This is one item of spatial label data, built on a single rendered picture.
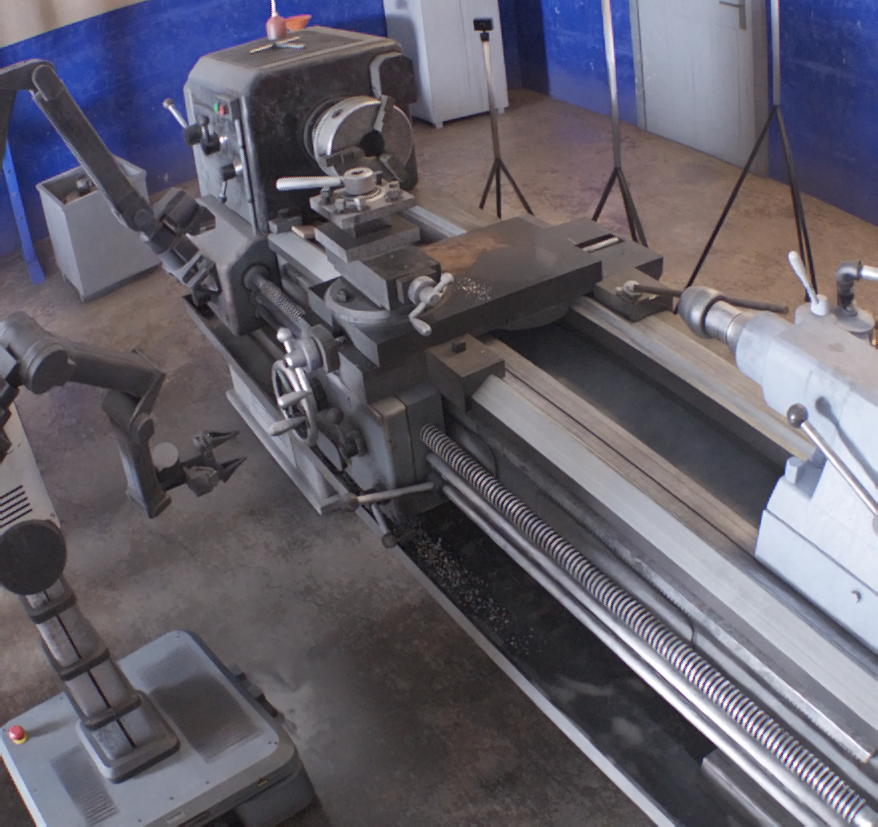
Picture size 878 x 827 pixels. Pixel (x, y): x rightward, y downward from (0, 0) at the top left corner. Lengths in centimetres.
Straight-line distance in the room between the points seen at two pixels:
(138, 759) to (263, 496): 130
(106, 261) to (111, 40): 173
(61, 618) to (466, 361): 94
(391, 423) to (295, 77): 108
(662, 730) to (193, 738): 100
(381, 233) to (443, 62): 418
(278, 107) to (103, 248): 218
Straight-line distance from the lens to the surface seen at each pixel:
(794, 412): 128
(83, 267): 455
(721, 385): 182
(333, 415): 189
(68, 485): 337
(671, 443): 187
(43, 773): 213
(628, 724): 177
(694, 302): 153
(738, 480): 179
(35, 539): 157
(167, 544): 294
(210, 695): 212
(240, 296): 269
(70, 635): 178
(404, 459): 193
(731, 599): 141
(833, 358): 135
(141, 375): 154
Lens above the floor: 185
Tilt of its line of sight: 35 degrees down
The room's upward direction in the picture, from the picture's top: 7 degrees counter-clockwise
